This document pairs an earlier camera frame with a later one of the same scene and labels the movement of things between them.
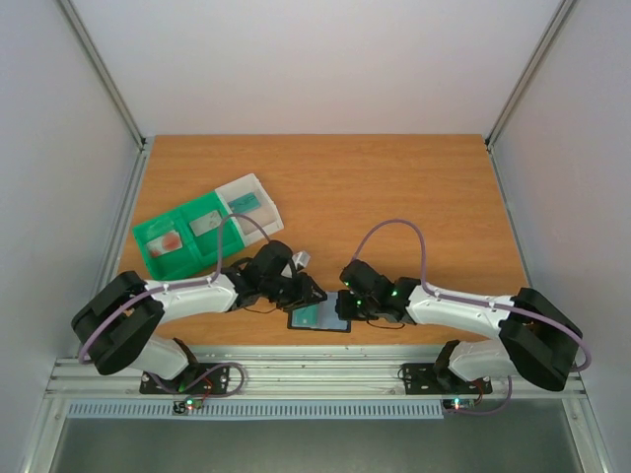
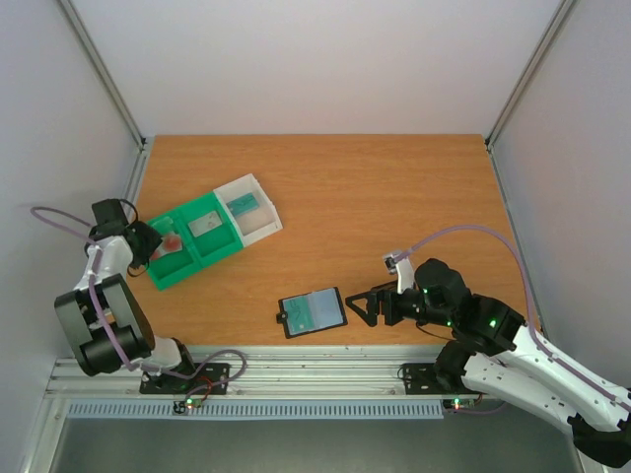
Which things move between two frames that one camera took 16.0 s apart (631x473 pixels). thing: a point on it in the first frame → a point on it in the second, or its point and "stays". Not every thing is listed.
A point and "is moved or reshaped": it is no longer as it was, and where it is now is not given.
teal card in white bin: [244, 203] stays
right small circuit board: [462, 404] stays
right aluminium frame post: [561, 12] stays
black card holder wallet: [321, 315] is moved or reshaped
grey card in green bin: [206, 224] stays
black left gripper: [305, 294] → [155, 239]
